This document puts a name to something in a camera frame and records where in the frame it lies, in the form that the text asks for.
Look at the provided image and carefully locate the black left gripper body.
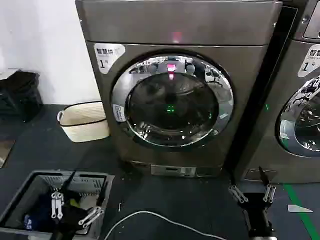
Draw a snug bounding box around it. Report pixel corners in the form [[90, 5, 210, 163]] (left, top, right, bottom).
[[55, 205, 88, 240]]

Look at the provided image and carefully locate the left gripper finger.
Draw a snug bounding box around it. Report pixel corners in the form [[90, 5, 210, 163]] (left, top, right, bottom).
[[50, 170, 77, 219], [78, 181, 109, 229]]

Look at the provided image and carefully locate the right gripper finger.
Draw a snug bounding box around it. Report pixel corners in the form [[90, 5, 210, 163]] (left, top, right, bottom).
[[227, 174, 249, 204], [258, 165, 277, 203]]

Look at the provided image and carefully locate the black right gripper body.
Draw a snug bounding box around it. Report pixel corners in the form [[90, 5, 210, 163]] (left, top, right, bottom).
[[240, 192, 274, 232]]

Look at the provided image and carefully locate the black garment with yellow patch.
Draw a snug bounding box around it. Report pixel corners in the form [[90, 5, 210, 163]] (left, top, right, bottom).
[[59, 189, 89, 213]]

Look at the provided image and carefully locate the dark blue garment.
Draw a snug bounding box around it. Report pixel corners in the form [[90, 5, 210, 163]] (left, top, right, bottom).
[[23, 191, 63, 227]]

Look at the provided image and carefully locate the green floor tape strip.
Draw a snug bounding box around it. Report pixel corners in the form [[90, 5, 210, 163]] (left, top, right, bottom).
[[282, 183, 320, 240]]

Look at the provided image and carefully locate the white floor tape piece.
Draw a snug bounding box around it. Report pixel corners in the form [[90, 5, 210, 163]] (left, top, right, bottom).
[[287, 204, 314, 214]]

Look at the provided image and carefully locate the grey plastic laundry basket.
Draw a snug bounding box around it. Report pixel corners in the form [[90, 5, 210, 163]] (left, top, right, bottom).
[[0, 170, 116, 240]]

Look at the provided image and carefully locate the chrome dryer service panel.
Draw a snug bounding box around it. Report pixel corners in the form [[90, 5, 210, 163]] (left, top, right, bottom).
[[150, 164, 197, 177]]

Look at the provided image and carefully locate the round chrome glass dryer door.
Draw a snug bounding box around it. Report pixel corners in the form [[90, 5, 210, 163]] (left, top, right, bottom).
[[109, 50, 235, 154], [274, 73, 320, 159]]

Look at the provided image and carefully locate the cream woven laundry basket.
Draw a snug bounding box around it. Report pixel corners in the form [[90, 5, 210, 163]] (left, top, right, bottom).
[[56, 100, 112, 144]]

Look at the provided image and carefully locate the grey front-load dryer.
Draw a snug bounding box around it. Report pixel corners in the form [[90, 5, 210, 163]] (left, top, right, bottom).
[[235, 0, 320, 185], [74, 0, 283, 179]]

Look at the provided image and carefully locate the black plastic crate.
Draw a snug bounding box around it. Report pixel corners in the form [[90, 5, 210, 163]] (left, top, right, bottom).
[[0, 70, 44, 124]]

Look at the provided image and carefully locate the white number label sticker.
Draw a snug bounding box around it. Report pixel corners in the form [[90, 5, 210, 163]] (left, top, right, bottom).
[[93, 42, 126, 75], [296, 43, 320, 79]]

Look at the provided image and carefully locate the white floor cable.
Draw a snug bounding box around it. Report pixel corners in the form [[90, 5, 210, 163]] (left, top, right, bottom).
[[103, 210, 201, 240]]

